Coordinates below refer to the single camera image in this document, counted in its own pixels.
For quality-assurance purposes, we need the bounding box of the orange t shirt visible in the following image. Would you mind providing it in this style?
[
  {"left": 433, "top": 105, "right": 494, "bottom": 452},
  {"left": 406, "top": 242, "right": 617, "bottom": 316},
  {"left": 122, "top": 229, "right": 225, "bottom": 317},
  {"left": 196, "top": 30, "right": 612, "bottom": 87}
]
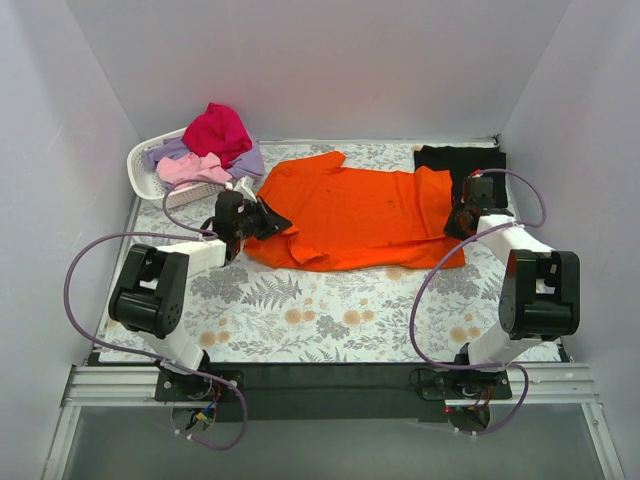
[{"left": 244, "top": 151, "right": 465, "bottom": 272}]

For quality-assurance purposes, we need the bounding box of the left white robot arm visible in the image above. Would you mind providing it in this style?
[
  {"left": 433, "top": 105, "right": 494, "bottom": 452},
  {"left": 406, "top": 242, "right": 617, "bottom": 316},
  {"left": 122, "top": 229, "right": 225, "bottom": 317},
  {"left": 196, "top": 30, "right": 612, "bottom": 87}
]
[{"left": 108, "top": 191, "right": 292, "bottom": 400}]

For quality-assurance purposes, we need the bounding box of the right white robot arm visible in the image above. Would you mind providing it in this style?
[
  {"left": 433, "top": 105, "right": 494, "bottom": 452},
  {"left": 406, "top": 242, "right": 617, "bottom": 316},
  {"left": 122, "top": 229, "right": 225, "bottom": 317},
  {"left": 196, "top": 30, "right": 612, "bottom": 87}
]
[{"left": 445, "top": 169, "right": 580, "bottom": 398}]

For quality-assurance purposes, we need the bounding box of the folded black t shirt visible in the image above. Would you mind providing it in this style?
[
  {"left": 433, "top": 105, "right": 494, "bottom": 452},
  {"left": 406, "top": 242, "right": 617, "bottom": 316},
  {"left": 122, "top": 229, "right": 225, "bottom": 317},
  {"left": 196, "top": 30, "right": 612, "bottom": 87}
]
[{"left": 413, "top": 145, "right": 506, "bottom": 211}]

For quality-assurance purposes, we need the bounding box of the pink t shirt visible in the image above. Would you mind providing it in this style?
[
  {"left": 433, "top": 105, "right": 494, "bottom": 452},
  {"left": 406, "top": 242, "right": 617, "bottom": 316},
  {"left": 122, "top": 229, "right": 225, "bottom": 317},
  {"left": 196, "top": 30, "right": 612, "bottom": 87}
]
[{"left": 156, "top": 153, "right": 232, "bottom": 190}]

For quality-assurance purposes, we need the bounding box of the floral table mat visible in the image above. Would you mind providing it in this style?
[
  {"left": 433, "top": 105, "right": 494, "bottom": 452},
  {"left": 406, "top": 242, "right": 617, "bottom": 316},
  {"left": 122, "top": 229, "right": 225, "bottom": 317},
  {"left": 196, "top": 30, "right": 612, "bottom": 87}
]
[{"left": 97, "top": 142, "right": 562, "bottom": 365}]

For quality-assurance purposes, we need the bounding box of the magenta t shirt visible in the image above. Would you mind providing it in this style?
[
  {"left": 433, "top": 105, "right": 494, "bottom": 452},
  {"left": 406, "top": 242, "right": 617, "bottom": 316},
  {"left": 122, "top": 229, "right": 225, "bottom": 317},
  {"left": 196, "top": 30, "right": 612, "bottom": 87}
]
[{"left": 182, "top": 102, "right": 253, "bottom": 169}]

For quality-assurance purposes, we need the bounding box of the lavender t shirt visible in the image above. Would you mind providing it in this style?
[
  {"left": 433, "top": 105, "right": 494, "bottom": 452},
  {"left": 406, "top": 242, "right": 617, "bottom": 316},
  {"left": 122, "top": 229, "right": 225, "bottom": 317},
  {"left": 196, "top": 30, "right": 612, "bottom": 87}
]
[{"left": 141, "top": 137, "right": 265, "bottom": 179}]

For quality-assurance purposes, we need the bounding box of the white plastic laundry basket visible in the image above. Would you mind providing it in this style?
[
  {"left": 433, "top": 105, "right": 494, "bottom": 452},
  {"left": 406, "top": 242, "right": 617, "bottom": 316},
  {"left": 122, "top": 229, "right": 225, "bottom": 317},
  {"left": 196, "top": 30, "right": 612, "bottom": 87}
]
[{"left": 126, "top": 128, "right": 224, "bottom": 209}]

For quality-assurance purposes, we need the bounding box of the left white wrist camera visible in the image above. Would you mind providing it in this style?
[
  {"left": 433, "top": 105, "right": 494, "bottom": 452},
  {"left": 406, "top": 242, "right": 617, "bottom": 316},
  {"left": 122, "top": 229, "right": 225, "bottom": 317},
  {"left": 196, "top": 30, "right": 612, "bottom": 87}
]
[{"left": 225, "top": 176, "right": 257, "bottom": 202}]

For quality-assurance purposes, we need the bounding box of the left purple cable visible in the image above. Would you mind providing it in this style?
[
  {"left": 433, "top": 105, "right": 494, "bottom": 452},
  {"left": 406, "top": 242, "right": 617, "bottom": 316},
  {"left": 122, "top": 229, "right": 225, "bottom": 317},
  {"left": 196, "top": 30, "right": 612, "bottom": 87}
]
[{"left": 63, "top": 178, "right": 249, "bottom": 451}]

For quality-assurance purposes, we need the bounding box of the purple cable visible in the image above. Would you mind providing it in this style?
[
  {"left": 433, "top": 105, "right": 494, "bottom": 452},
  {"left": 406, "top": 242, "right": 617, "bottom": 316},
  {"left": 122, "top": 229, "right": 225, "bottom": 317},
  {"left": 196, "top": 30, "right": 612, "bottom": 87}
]
[
  {"left": 63, "top": 178, "right": 249, "bottom": 451},
  {"left": 409, "top": 168, "right": 548, "bottom": 437}
]

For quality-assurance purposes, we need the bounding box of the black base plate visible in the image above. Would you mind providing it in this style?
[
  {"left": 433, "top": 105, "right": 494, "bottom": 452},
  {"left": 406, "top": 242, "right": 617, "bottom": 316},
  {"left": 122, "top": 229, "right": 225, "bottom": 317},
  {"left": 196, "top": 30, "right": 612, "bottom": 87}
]
[{"left": 154, "top": 363, "right": 512, "bottom": 423}]

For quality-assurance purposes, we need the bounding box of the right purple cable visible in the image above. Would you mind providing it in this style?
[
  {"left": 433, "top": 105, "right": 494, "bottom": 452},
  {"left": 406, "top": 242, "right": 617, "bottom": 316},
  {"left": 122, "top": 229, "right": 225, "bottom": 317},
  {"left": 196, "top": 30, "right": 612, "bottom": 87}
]
[{"left": 409, "top": 168, "right": 548, "bottom": 437}]

